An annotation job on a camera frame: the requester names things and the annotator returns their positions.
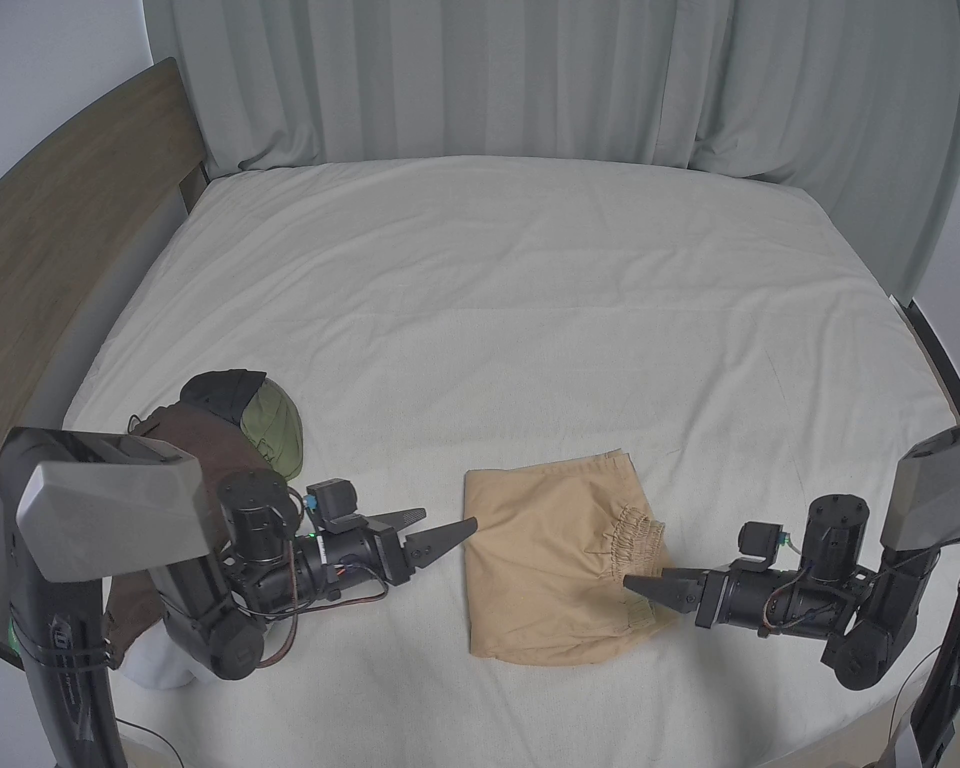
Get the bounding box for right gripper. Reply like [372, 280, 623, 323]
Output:
[693, 564, 774, 631]

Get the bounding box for black garment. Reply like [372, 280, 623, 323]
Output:
[182, 369, 269, 421]

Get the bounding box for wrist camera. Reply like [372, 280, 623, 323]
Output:
[303, 480, 369, 535]
[731, 522, 785, 571]

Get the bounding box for white garment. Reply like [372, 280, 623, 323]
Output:
[120, 615, 297, 690]

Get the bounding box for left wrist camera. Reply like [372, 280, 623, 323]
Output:
[303, 480, 369, 535]

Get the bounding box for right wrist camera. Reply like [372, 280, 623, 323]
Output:
[731, 522, 785, 571]

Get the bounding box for brown garment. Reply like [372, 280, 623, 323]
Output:
[101, 408, 275, 669]

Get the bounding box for tan shorts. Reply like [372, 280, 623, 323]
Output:
[463, 448, 672, 667]

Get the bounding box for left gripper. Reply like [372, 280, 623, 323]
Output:
[298, 507, 481, 592]

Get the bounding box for bed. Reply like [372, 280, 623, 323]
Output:
[0, 58, 960, 768]

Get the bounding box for green garment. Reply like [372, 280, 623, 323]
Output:
[240, 378, 305, 481]

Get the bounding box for pale green curtain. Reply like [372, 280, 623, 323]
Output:
[667, 0, 960, 305]
[142, 0, 699, 181]

